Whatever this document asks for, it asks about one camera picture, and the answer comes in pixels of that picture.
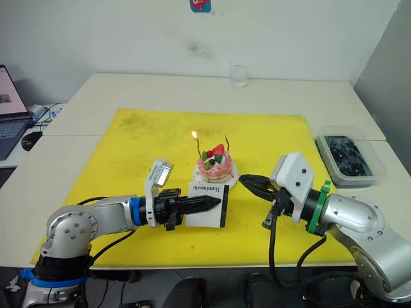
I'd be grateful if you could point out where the white Handmade matchbox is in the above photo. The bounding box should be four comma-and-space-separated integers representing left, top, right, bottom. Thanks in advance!
186, 180, 231, 229

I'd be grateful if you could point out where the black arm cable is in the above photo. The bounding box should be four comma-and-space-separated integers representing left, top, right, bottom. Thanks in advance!
267, 192, 329, 289
75, 196, 137, 268

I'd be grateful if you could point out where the clear glass cup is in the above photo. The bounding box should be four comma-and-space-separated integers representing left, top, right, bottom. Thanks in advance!
229, 62, 248, 89

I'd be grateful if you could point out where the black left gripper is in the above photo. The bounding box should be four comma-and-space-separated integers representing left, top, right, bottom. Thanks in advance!
153, 188, 223, 232

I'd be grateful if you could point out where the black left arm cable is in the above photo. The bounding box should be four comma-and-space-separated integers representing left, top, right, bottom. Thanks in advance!
75, 196, 137, 268

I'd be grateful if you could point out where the open laptop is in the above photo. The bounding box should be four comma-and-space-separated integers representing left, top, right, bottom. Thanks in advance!
0, 64, 33, 161

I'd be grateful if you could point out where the white power adapter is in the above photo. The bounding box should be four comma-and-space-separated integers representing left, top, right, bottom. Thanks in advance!
29, 103, 46, 119

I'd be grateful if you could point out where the blue wrist clamp ring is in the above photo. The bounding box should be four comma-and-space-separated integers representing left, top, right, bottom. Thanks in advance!
129, 196, 147, 226

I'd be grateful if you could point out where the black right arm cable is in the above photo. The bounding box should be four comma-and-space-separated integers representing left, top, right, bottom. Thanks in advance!
267, 192, 329, 289

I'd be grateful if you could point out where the yellow table mat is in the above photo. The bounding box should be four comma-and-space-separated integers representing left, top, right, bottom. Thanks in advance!
30, 108, 358, 269

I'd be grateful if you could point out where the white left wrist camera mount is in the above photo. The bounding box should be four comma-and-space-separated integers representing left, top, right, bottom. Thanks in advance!
143, 157, 175, 229

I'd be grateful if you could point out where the clear plastic container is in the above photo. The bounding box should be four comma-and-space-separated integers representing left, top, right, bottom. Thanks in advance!
314, 124, 387, 187

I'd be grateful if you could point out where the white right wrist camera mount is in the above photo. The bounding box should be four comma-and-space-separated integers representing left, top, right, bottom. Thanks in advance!
268, 151, 315, 224

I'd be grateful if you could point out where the dark rounded shape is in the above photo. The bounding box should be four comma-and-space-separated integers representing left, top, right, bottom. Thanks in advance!
245, 272, 281, 308
172, 277, 207, 308

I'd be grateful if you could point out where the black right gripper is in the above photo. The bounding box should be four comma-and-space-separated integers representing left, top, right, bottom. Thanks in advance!
238, 173, 295, 229

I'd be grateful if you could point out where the green cable clamp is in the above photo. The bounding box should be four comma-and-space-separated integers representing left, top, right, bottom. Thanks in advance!
304, 180, 332, 235

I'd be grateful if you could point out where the blue shoulder clamp ring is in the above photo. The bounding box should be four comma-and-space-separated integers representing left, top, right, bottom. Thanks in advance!
20, 267, 88, 289

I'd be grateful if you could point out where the black computer mouse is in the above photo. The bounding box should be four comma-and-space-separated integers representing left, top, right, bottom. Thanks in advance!
21, 130, 44, 152

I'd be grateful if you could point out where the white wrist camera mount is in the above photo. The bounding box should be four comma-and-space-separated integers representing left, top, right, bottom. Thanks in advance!
143, 157, 175, 229
268, 151, 315, 224

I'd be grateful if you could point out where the pink and blue wall sticker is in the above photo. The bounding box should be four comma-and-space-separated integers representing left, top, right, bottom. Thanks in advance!
189, 0, 216, 15

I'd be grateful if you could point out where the small pink fruit cake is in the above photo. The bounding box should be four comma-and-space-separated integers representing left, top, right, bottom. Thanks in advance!
197, 144, 237, 181

